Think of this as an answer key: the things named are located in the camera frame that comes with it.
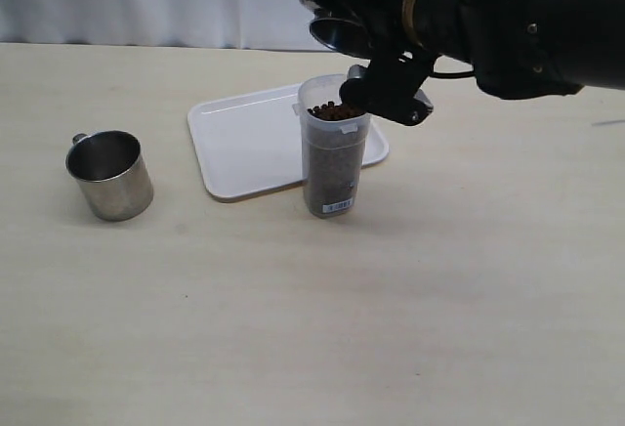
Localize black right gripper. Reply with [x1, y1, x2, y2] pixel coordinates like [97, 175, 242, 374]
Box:
[300, 0, 440, 127]

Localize white plastic tray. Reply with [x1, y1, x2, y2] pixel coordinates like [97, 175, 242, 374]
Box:
[187, 84, 389, 201]

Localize white curtain backdrop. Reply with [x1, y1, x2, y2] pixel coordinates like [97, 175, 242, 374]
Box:
[1, 0, 322, 52]

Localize steel mug with kibble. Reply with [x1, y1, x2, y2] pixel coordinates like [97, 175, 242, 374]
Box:
[299, 0, 372, 60]

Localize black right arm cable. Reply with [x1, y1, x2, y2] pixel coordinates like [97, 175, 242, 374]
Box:
[429, 68, 478, 80]

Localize clear plastic tall container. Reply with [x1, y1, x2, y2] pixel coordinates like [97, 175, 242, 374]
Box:
[293, 74, 371, 218]

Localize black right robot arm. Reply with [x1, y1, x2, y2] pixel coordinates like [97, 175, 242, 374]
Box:
[299, 0, 624, 126]

